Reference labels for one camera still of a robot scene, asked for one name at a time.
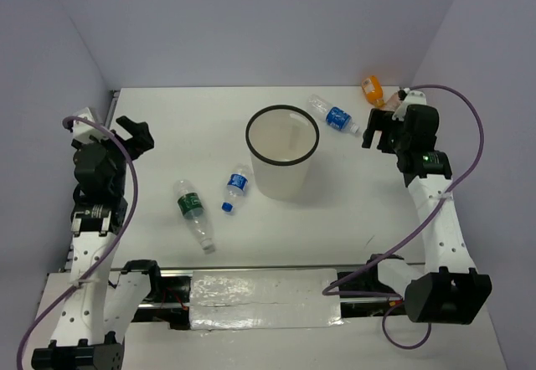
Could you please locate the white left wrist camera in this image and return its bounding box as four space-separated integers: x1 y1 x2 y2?
72 107 102 144

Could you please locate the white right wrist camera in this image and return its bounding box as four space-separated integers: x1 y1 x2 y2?
393 88 427 121

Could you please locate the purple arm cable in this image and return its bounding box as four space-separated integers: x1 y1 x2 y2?
15 117 140 370
321 85 485 351

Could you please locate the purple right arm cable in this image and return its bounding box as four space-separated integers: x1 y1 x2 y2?
321 85 485 351

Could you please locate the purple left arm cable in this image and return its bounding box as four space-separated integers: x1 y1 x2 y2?
15 117 140 370

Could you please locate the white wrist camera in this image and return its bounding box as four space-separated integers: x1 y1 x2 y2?
72 107 102 144
393 88 427 121

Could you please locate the orange juice bottle white cap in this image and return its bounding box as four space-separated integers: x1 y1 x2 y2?
384 90 404 111

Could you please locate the green label clear plastic bottle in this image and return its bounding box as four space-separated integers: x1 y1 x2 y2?
174 179 215 254

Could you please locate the white bin with black rim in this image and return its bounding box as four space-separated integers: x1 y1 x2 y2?
245 105 320 200

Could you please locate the blue label white cap bottle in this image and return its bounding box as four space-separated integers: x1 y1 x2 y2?
307 95 359 135

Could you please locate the blue cap pepsi water bottle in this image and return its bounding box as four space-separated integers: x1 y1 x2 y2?
221 164 252 214

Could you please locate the orange bottle with label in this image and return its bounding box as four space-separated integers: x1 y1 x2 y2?
361 75 385 108

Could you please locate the silver foil tape panel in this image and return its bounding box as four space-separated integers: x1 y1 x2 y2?
189 269 343 331

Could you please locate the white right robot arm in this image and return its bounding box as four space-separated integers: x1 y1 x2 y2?
362 104 492 325

